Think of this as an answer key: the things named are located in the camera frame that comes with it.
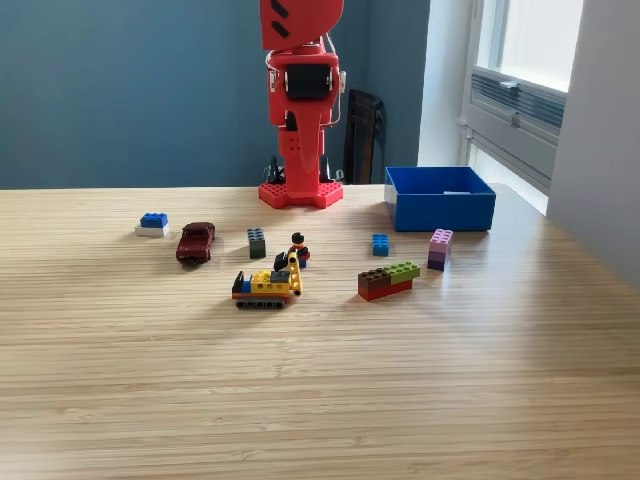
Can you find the small yellow toy digger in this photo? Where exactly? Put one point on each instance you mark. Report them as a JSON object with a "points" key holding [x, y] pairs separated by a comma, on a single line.
{"points": [[265, 286]]}

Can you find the pink and purple brick stack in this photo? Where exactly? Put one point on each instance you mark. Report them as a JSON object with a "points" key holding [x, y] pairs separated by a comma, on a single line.
{"points": [[440, 250]]}

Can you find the blue on white brick stack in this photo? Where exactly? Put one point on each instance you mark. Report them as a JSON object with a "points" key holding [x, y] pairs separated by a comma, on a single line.
{"points": [[152, 221]]}

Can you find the blue plastic bin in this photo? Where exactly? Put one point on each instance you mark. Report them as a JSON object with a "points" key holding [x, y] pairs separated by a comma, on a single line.
{"points": [[440, 212]]}

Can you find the black clamp behind base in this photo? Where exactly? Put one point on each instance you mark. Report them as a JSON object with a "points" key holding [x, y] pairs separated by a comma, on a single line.
{"points": [[332, 175], [275, 172]]}

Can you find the black chair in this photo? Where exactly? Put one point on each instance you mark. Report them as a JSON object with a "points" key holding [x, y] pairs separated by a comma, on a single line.
{"points": [[365, 135]]}

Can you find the toy figure with red shirt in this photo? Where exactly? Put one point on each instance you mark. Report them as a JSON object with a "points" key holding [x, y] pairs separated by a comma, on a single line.
{"points": [[298, 245]]}

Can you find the dark grey brick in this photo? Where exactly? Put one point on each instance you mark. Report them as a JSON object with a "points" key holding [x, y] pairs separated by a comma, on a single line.
{"points": [[256, 244]]}

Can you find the small blue brick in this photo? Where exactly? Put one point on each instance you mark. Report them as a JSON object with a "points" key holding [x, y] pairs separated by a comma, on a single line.
{"points": [[381, 245]]}

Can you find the dark red toy car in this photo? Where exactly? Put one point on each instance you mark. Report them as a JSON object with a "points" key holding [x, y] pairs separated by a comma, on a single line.
{"points": [[194, 242]]}

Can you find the brown green red brick stack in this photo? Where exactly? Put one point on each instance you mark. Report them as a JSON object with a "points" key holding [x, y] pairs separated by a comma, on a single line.
{"points": [[385, 282]]}

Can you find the grey window vent unit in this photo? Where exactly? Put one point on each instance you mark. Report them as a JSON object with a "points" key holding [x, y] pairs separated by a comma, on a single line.
{"points": [[515, 117]]}

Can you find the white window frame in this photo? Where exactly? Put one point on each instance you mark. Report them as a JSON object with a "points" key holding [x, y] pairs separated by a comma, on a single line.
{"points": [[487, 35]]}

